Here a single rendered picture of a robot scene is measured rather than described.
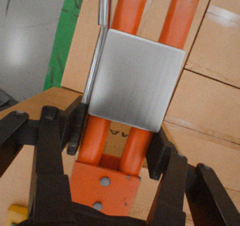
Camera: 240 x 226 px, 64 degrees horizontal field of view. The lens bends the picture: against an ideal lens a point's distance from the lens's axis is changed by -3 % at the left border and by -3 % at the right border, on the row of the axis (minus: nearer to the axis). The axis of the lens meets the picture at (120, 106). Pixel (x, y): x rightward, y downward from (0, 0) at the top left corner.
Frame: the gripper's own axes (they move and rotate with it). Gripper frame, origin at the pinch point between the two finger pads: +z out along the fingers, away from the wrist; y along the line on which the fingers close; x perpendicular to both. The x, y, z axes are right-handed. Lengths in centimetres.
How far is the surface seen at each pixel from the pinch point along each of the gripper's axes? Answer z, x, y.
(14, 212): 10.6, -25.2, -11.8
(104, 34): -0.8, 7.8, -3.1
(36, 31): 107, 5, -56
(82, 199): -2.0, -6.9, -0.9
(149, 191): 12.8, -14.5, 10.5
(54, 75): 107, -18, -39
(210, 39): 53, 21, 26
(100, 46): -0.8, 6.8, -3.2
